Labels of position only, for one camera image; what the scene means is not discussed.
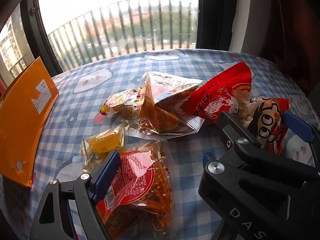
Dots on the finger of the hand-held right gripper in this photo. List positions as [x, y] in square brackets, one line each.
[250, 180]
[297, 125]

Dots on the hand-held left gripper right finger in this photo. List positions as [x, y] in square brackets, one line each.
[207, 159]

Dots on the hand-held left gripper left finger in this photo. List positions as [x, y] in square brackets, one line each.
[105, 175]

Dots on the clear red label chili packet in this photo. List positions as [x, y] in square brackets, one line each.
[140, 175]

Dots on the small clear yellow candy packet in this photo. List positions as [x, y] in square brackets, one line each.
[105, 140]

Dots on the red cartoon snack packet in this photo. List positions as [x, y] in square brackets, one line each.
[215, 97]

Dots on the clear brown snack packet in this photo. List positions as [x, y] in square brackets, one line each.
[160, 110]

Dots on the small orange yellow packet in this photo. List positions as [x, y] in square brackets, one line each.
[122, 101]

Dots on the orange cardboard box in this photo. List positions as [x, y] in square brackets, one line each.
[22, 105]

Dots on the blue checked bear tablecloth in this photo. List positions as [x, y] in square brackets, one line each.
[187, 160]

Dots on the dark red curtain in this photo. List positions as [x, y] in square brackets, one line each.
[295, 17]

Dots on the beige apartment building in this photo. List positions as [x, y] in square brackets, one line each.
[10, 47]

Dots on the metal balcony railing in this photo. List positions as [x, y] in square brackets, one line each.
[110, 5]

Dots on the black window frame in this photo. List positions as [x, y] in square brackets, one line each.
[212, 17]

